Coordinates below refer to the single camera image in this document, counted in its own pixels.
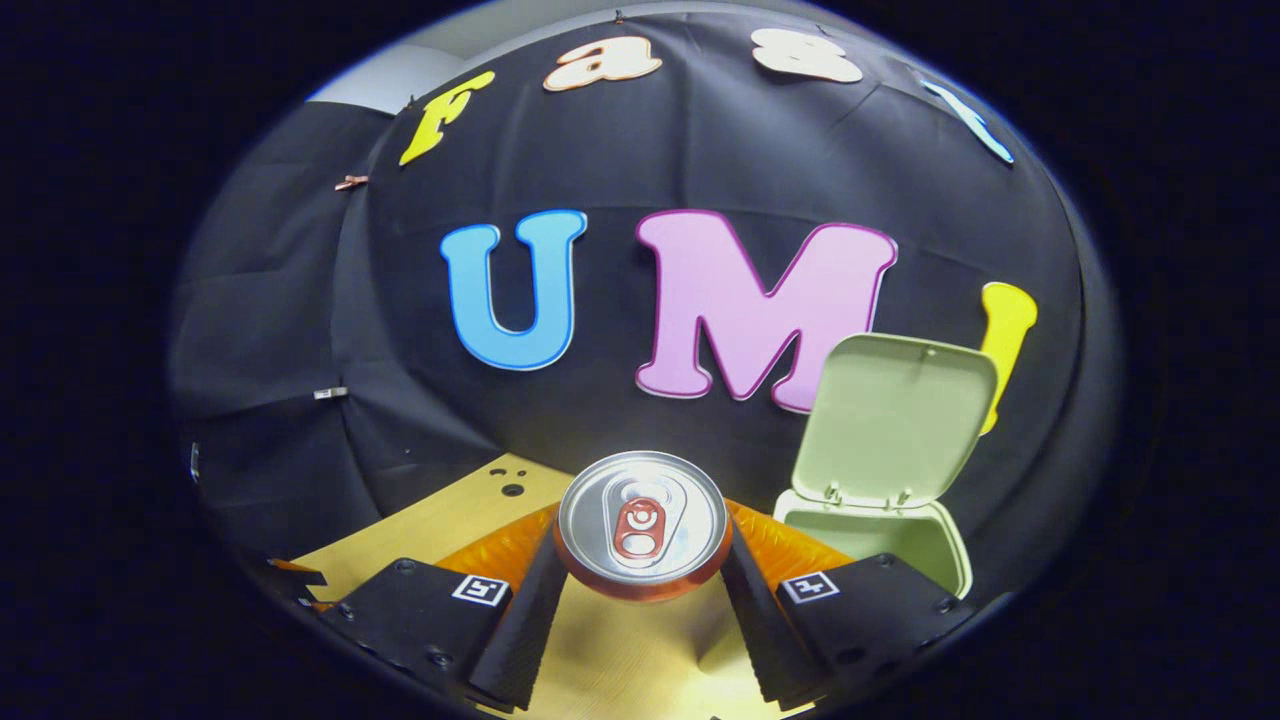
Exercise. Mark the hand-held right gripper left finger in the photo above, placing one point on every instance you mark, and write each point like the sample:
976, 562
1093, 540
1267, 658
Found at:
530, 640

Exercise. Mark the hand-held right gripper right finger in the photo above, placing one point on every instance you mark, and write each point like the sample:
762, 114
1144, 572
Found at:
765, 640

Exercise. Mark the green desktop garbage bin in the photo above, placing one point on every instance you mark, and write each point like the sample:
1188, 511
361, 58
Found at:
890, 420

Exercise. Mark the wooden desktop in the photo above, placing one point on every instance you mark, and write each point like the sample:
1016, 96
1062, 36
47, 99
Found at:
620, 660

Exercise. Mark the black backdrop cloth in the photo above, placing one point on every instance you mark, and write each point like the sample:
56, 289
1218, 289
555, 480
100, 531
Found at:
620, 130

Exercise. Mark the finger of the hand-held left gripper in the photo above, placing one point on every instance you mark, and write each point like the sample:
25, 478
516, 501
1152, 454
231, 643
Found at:
298, 575

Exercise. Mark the pink cloth clip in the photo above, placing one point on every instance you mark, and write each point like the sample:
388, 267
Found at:
350, 182

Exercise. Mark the silver cloth clip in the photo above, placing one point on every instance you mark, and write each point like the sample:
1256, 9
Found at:
330, 393

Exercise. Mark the red pop can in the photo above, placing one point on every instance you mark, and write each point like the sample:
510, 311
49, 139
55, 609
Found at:
640, 520

